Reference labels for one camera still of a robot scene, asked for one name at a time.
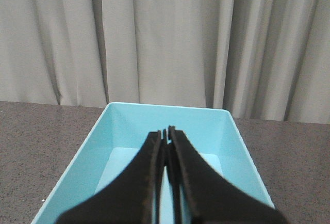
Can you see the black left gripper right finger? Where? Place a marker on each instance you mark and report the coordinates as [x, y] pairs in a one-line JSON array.
[[201, 195]]

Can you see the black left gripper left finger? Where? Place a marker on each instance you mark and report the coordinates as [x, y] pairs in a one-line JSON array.
[[134, 195]]

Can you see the light blue storage box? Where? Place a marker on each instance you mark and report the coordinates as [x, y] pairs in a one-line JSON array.
[[120, 132]]

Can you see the grey pleated curtain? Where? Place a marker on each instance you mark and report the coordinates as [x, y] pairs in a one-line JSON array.
[[266, 59]]

